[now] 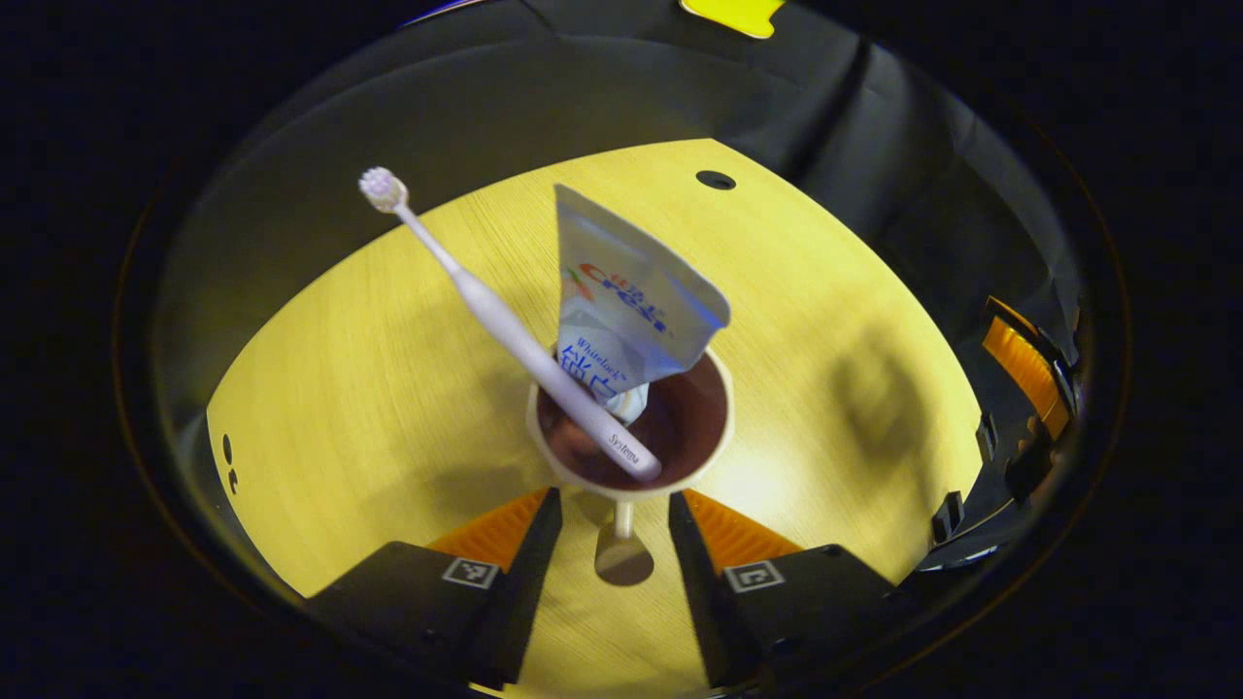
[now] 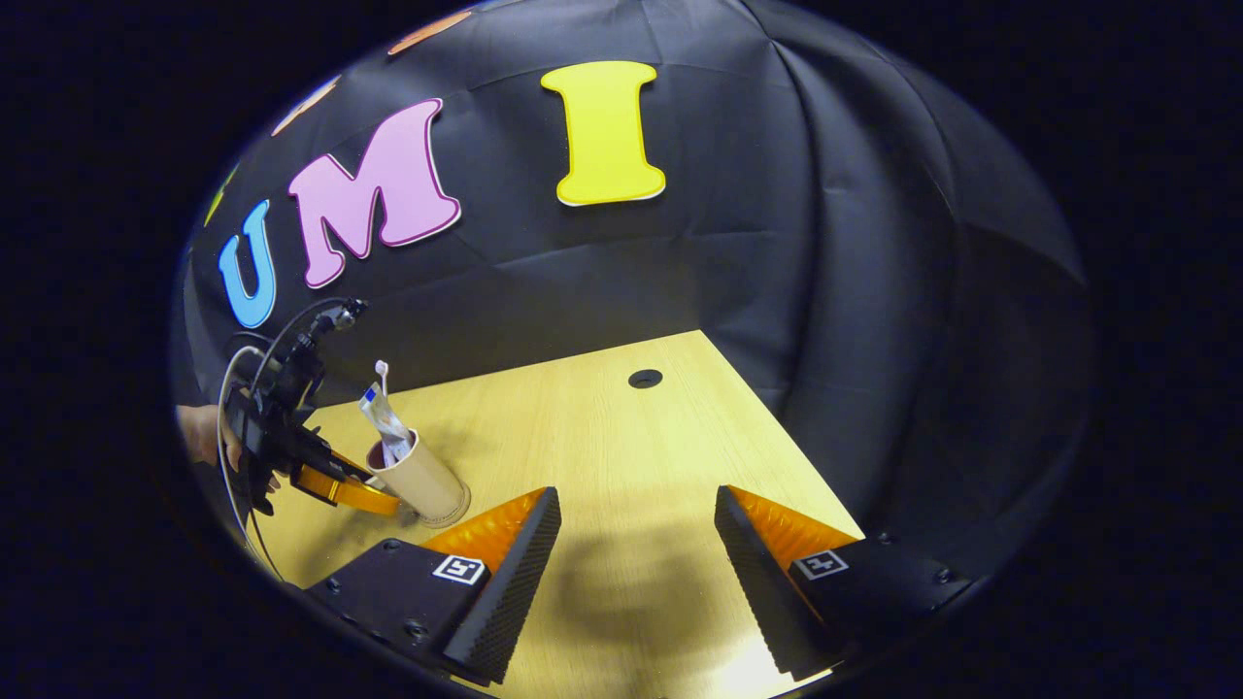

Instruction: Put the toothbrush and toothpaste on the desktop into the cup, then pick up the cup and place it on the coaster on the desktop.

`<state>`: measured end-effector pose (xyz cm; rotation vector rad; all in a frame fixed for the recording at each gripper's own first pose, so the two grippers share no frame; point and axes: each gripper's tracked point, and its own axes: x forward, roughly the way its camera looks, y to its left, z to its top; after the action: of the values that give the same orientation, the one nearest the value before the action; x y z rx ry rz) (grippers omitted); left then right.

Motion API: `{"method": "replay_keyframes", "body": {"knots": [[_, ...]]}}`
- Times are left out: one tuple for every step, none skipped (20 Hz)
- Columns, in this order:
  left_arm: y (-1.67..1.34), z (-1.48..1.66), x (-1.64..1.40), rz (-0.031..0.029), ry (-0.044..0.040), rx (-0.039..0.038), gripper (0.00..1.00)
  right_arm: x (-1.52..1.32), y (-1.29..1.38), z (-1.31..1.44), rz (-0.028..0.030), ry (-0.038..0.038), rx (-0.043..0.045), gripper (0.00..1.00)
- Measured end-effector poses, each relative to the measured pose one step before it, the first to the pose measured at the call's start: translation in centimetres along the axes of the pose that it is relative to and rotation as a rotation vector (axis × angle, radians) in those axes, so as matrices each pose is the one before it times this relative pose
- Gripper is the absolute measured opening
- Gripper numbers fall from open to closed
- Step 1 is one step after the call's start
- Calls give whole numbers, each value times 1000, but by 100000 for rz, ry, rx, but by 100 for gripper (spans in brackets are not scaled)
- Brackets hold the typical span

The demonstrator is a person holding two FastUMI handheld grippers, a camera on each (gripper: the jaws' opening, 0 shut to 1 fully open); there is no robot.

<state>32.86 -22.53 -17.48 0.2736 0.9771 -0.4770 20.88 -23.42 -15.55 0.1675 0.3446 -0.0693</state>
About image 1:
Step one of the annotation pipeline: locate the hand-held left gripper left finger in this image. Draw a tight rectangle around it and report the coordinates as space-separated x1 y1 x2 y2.
306 487 564 690

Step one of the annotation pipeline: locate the white toothbrush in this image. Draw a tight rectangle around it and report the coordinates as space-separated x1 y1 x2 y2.
358 167 663 483

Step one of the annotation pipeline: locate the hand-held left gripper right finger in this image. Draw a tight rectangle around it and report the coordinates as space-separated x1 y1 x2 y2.
667 490 899 690

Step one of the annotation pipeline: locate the black backdrop cloth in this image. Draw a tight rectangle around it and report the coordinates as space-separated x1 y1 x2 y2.
155 0 1084 467

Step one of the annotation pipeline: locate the beige cup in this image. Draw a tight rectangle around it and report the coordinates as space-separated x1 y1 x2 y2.
526 345 735 587

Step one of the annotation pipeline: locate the white toothpaste tube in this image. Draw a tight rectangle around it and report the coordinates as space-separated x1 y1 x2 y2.
554 183 731 425

